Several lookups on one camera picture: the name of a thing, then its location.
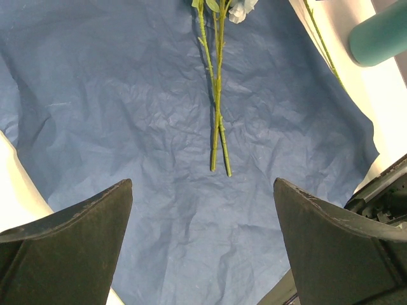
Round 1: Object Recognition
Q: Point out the pink rose spray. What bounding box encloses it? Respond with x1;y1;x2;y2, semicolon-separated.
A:
191;0;221;172
303;0;345;89

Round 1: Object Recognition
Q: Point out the pale blue flower stem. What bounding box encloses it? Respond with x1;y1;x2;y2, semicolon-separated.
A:
210;0;258;177

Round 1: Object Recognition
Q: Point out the teal cylindrical vase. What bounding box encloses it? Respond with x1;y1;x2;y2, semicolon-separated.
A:
348;1;406;67

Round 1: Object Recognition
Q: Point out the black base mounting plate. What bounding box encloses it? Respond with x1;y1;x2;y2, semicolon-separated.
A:
261;158;406;304

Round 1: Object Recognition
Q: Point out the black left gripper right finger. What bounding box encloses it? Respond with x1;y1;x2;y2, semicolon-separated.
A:
273;178;406;304

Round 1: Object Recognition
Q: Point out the blue flower bouquet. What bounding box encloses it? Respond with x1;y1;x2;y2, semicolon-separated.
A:
1;1;378;304

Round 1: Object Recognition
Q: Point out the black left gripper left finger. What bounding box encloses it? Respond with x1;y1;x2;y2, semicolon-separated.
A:
1;179;132;304

